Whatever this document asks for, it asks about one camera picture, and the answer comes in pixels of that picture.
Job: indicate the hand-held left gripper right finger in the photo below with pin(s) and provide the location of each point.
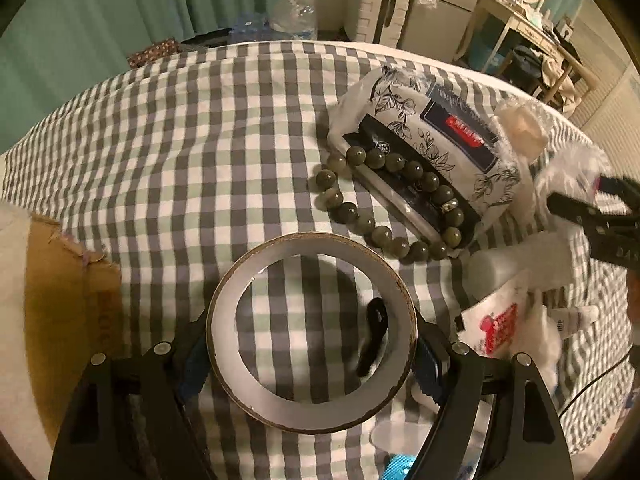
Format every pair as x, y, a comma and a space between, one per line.
430, 366

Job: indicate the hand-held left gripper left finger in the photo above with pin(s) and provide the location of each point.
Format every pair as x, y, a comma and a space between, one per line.
195, 360

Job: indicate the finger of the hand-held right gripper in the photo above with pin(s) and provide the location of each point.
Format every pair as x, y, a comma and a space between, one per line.
585, 215
620, 185

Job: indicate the brown adhesive tape roll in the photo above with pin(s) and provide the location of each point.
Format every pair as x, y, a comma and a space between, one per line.
310, 255

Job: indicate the red printed plastic bag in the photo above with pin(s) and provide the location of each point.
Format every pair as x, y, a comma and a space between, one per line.
500, 325

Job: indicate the blue plastic item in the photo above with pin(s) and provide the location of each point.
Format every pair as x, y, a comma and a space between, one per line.
400, 467

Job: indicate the clear plastic bag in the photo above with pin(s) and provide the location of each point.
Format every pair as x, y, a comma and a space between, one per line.
520, 125

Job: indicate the wooden chair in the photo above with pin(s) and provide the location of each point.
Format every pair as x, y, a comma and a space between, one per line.
585, 67

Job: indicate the cream clothes on chair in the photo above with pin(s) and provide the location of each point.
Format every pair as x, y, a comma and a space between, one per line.
560, 77

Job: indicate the dark blue bag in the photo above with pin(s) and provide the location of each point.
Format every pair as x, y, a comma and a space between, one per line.
527, 60

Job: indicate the floral print tissue pack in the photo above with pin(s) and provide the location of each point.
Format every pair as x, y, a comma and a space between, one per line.
450, 105

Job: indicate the cream dressing table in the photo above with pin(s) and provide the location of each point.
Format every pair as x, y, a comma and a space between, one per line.
525, 27

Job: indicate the grey checked bed sheet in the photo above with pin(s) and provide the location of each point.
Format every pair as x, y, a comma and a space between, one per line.
175, 160

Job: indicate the black phone in clear case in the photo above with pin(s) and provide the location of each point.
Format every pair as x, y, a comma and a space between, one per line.
380, 132

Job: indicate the grey mini fridge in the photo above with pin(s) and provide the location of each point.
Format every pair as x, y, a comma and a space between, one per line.
440, 10

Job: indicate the white ribbed suitcase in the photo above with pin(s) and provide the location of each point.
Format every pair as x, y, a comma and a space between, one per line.
402, 5
372, 0

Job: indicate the brown patterned box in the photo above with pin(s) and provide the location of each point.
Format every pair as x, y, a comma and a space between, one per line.
152, 52

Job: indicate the blue bottle pack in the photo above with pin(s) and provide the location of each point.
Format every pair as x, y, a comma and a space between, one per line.
250, 27

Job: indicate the large clear water bottle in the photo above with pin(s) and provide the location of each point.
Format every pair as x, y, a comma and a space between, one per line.
294, 12

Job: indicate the green curtain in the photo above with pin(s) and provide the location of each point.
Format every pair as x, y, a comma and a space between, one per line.
100, 10

